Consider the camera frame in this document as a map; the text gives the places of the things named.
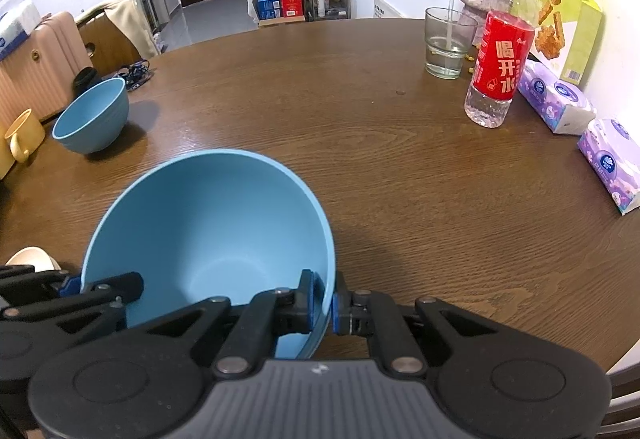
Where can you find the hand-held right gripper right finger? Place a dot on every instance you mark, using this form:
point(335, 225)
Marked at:
point(337, 314)

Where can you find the clear drinking glass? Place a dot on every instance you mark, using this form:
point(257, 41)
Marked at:
point(447, 54)

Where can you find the low wooden shelf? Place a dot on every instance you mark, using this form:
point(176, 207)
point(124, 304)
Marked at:
point(282, 19)

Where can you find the blue bowl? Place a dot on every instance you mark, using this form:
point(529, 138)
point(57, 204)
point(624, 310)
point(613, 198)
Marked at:
point(200, 229)
point(92, 114)

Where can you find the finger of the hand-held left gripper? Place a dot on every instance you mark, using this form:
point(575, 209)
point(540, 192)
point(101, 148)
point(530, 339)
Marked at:
point(115, 286)
point(70, 285)

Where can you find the clear drinking straw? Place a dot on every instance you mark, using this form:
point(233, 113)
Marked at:
point(450, 24)

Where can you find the pink suitcase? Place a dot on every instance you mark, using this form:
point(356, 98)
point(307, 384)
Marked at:
point(45, 64)

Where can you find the red label water bottle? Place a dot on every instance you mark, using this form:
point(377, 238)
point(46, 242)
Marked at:
point(500, 59)

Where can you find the green paper bag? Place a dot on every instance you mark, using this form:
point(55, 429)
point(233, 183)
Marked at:
point(575, 34)

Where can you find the purple tissue pack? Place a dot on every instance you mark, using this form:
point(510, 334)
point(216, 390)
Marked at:
point(555, 99)
point(612, 164)

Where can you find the cream plate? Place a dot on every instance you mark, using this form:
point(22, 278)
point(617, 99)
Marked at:
point(32, 258)

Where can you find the beige cloth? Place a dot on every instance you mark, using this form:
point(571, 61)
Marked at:
point(130, 19)

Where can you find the wooden chair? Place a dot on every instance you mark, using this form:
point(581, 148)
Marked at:
point(625, 399)

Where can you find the yellow mug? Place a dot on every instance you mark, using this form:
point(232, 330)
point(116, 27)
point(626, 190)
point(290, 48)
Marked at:
point(25, 136)

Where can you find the cardboard box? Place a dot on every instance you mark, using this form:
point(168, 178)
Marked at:
point(107, 44)

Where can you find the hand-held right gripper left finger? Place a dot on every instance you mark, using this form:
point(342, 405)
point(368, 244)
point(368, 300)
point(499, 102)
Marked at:
point(306, 306)

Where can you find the blue carton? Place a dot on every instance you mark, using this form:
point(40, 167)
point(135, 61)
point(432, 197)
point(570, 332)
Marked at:
point(268, 5)

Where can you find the blue and white tissue pack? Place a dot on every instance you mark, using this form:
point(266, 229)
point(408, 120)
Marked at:
point(17, 26)

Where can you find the small black object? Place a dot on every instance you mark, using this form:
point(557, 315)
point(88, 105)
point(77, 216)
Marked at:
point(84, 80)

